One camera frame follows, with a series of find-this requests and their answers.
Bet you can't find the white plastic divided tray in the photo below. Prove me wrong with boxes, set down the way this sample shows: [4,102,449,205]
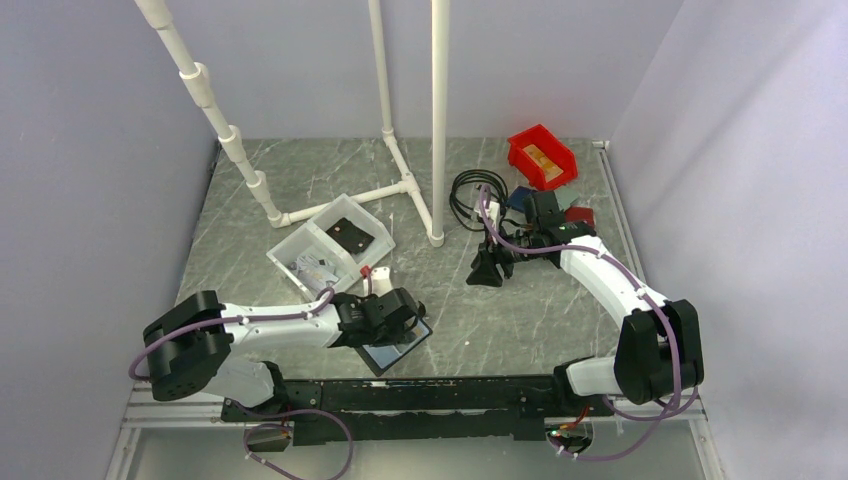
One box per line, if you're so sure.
[266,194,396,300]

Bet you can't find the gold card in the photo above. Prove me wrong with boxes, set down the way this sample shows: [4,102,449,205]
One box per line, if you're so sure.
[540,162,564,183]
[523,144,554,168]

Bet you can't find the black leather card holder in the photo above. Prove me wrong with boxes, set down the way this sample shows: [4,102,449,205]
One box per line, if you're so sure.
[355,320,433,377]

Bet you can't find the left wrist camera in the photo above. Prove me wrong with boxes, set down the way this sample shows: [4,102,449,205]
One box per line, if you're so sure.
[360,265,392,296]

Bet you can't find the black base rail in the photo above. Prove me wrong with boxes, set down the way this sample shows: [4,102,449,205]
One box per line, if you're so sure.
[221,374,612,446]

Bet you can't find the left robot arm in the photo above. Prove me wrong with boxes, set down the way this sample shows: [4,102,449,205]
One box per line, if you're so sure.
[129,288,433,420]

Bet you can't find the cards in tray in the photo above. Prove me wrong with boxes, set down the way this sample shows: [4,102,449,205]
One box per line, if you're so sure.
[287,254,339,293]

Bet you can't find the white PVC pipe frame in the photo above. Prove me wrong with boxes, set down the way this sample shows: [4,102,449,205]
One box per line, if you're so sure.
[134,0,452,249]

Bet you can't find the blue leather card holder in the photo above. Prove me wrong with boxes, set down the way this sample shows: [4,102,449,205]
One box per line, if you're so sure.
[506,186,535,213]

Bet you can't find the red plastic bin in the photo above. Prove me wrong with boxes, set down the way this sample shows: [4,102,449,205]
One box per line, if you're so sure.
[507,124,579,191]

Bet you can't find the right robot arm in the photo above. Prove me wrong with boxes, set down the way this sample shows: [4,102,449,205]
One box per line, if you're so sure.
[466,187,704,415]

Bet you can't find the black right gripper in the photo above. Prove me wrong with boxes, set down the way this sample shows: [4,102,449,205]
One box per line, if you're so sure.
[466,223,539,288]

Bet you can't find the red leather card holder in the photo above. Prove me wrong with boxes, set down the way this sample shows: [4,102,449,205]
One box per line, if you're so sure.
[565,206,596,228]

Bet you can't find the black coiled cable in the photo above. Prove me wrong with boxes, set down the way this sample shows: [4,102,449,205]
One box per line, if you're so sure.
[449,169,510,232]

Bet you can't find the gold card in bin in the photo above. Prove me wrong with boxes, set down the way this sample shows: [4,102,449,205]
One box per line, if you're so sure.
[540,162,564,183]

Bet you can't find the mint green card holder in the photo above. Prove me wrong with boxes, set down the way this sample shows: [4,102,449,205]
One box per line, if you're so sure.
[554,186,580,210]

